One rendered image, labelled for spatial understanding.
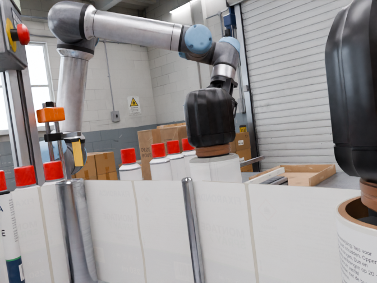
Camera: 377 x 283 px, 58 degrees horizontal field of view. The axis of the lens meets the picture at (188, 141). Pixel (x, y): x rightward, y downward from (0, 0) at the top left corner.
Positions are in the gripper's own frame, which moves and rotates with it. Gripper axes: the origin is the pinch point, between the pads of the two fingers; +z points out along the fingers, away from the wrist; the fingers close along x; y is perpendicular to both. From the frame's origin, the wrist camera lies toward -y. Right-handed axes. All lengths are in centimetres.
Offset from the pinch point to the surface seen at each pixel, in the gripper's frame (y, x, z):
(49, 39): -509, 101, -280
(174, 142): 2.0, -13.4, 6.2
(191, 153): 2.3, -6.5, 6.4
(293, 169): -7, 73, -17
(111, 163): -292, 160, -61
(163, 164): 4.1, -17.0, 13.6
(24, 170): 3, -47, 26
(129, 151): 2.8, -26.8, 14.0
